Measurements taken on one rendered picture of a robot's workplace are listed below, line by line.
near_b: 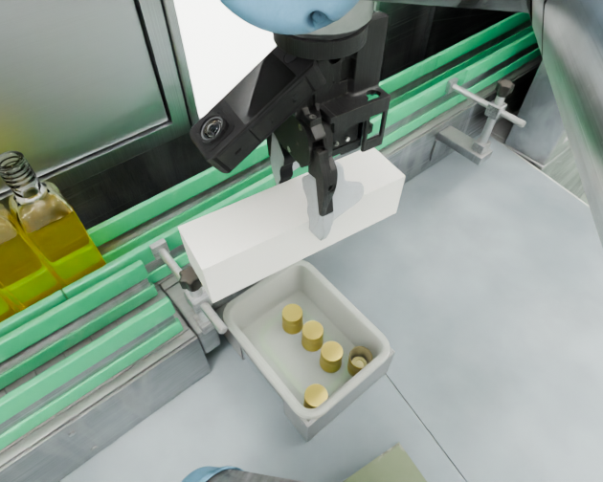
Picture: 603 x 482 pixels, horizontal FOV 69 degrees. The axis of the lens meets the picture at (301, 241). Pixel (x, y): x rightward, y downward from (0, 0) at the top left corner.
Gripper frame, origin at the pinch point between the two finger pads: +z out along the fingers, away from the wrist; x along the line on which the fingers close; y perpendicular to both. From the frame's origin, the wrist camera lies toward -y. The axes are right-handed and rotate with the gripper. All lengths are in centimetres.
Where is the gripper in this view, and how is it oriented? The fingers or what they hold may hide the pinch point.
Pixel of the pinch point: (298, 212)
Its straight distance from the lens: 47.3
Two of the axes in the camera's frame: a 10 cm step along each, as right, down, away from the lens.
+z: 0.0, 6.2, 7.8
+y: 8.5, -4.1, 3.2
